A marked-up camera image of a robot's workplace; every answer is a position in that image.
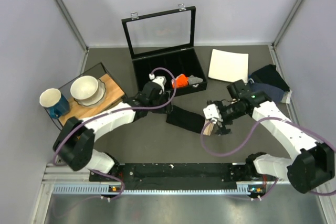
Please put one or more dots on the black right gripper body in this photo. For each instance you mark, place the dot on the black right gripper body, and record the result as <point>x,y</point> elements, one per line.
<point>228,113</point>

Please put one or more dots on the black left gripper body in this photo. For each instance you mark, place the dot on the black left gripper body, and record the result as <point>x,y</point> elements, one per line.
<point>160,99</point>

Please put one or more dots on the black underwear beige waistband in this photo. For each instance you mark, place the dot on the black underwear beige waistband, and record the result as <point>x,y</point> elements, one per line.
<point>186,120</point>

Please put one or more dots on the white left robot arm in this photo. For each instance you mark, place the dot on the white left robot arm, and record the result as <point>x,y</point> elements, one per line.
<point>75,143</point>

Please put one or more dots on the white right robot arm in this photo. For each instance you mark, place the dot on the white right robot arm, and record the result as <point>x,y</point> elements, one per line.
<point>310,163</point>

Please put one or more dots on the orange rolled underwear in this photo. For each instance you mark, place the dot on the orange rolled underwear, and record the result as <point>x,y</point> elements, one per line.
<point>180,81</point>

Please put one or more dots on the grey rolled underwear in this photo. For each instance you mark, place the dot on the grey rolled underwear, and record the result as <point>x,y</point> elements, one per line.
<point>192,80</point>

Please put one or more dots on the navy blue underwear in pile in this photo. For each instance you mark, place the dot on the navy blue underwear in pile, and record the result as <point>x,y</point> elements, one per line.
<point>275,93</point>

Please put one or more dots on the black underwear in pile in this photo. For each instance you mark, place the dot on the black underwear in pile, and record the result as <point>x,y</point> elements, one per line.
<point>269,75</point>

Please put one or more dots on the wooden black-framed shelf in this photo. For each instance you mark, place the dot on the wooden black-framed shelf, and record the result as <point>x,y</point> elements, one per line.
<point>114,95</point>

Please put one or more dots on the white square plate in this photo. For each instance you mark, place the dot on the white square plate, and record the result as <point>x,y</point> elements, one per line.
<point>228,66</point>

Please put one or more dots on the black glass-lid storage box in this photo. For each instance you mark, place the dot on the black glass-lid storage box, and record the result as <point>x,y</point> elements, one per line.
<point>164,42</point>

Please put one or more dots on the white scalloped saucer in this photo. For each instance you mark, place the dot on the white scalloped saucer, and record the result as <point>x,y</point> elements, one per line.
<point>96,99</point>

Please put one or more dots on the white cloth in pile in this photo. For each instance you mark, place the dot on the white cloth in pile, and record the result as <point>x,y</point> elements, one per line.
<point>286,97</point>

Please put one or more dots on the white ceramic bowl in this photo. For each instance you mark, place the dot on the white ceramic bowl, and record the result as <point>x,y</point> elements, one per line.
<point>84,87</point>

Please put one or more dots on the blue mug white inside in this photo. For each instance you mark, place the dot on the blue mug white inside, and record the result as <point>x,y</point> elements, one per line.
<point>54,102</point>

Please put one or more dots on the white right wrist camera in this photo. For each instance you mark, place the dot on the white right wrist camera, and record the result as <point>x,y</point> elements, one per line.
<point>211,113</point>

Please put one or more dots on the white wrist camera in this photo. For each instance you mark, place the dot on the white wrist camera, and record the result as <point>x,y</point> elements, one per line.
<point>211,113</point>
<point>160,80</point>

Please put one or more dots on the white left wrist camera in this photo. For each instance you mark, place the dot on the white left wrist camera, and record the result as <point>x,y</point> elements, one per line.
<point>160,80</point>

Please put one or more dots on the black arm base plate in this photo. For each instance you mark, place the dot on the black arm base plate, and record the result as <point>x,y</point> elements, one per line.
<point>182,175</point>

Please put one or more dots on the grey slotted cable duct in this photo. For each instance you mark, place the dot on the grey slotted cable duct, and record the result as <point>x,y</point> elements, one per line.
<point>239,188</point>

